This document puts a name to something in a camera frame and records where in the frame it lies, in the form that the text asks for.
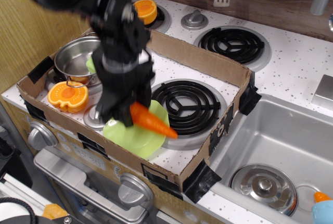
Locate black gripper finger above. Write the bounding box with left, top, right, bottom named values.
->
left=131, top=76, right=152, bottom=108
left=95, top=88, right=134, bottom=127

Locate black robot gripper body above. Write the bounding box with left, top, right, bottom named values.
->
left=91, top=2, right=153, bottom=96

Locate orange toy carrot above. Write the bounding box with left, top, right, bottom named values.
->
left=130, top=102, right=178, bottom=139

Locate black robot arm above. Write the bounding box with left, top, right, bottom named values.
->
left=34, top=0, right=155, bottom=127

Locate light green plastic plate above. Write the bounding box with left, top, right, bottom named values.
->
left=103, top=100, right=170, bottom=159

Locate silver stove top knob front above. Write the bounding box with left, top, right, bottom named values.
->
left=83, top=104, right=105, bottom=131

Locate green toy lettuce piece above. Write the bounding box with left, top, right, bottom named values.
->
left=86, top=56, right=96, bottom=74

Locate brown cardboard fence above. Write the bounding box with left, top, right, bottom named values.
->
left=17, top=31, right=260, bottom=203

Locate orange toy pepper half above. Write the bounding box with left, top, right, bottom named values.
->
left=47, top=81, right=89, bottom=113

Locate small steel pot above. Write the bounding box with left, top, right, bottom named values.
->
left=54, top=36, right=100, bottom=86

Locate black front right burner coil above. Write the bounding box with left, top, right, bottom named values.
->
left=151, top=79, right=227, bottom=137

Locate orange toy half on burner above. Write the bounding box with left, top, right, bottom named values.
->
left=134, top=0, right=158, bottom=25

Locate silver oven knob left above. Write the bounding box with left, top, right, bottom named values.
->
left=28, top=121, right=58, bottom=151

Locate silver oven knob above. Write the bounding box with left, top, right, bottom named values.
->
left=28, top=121, right=58, bottom=151
left=118, top=173, right=154, bottom=208

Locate silver stove top knob back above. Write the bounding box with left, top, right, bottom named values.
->
left=181, top=10, right=208, bottom=30

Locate silver oven knob right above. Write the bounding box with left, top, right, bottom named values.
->
left=118, top=173, right=154, bottom=208

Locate black back right burner coil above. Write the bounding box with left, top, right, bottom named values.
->
left=198, top=27, right=265, bottom=64

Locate orange cloth scrap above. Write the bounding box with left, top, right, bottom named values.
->
left=42, top=204, right=68, bottom=220

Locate steel pot lid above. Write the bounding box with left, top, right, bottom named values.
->
left=229, top=164, right=298, bottom=216

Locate blue bottle orange cap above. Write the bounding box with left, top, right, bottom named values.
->
left=312, top=192, right=332, bottom=224

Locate silver oven door handle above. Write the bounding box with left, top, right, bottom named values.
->
left=34, top=149, right=149, bottom=223

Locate black cable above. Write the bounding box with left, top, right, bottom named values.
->
left=0, top=196, right=36, bottom=224

